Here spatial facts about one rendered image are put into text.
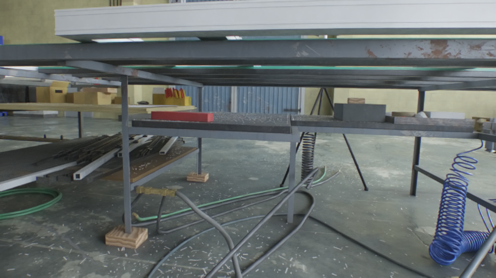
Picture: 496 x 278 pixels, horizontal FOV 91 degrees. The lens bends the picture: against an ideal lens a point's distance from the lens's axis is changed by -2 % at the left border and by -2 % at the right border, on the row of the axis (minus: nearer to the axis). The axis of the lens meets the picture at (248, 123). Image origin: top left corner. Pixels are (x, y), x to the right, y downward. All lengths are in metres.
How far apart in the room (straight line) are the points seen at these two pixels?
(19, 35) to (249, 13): 11.32
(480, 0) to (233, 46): 0.56
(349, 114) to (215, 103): 6.17
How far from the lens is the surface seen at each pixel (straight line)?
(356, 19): 0.66
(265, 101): 7.16
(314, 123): 1.40
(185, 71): 1.38
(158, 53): 0.78
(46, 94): 2.49
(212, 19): 0.68
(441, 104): 8.25
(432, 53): 0.77
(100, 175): 1.42
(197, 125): 1.12
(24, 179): 1.50
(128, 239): 1.38
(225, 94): 7.38
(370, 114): 1.55
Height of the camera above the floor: 0.69
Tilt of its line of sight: 5 degrees down
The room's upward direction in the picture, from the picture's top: 1 degrees clockwise
